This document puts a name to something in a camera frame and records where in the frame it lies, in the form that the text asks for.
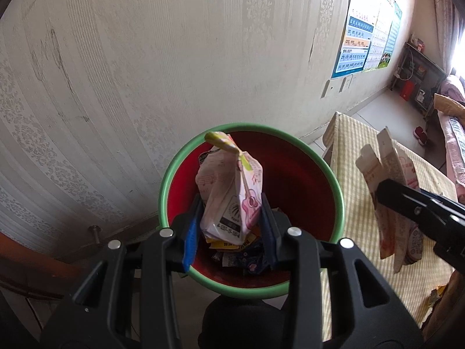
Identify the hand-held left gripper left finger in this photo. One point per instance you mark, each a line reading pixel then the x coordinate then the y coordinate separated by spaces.
pixel 191 240

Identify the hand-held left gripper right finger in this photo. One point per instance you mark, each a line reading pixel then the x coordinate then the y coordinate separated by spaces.
pixel 268 240

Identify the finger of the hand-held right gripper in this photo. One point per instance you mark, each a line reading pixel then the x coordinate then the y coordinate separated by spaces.
pixel 407 200

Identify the white orange snack packet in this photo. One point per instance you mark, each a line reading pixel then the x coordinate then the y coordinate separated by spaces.
pixel 392 152

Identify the white pink snack bag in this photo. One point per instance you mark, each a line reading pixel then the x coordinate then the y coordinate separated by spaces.
pixel 225 196

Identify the red bin with green rim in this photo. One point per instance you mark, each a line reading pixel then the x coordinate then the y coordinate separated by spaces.
pixel 290 174

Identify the dark blue patterned wrapper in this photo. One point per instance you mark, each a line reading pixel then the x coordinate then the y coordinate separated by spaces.
pixel 250 260

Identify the yellow wrapper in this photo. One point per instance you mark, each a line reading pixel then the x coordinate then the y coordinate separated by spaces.
pixel 218 243

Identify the table with yellow checked cloth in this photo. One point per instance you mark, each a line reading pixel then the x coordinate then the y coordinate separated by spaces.
pixel 352 189

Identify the yellow pillow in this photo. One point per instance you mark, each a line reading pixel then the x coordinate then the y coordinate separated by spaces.
pixel 450 104

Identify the red box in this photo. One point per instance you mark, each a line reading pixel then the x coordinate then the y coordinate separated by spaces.
pixel 407 90

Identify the folded pink blanket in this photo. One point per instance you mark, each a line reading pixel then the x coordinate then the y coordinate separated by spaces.
pixel 454 85

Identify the grey shelf unit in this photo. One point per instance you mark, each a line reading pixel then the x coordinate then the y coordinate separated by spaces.
pixel 425 76

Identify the pale curtain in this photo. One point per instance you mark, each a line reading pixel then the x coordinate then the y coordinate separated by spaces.
pixel 445 21

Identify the metal wall bolt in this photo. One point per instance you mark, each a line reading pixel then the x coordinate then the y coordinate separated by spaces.
pixel 95 234

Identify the white wall socket plate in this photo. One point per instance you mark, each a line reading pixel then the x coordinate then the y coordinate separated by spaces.
pixel 326 88
pixel 346 83

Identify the white chart wall poster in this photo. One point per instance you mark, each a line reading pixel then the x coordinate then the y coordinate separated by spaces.
pixel 377 40

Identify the blue bordered wall poster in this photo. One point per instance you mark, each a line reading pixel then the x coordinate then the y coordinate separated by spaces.
pixel 354 43

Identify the teal bordered wall poster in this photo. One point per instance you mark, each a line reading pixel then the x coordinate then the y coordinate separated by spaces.
pixel 394 29

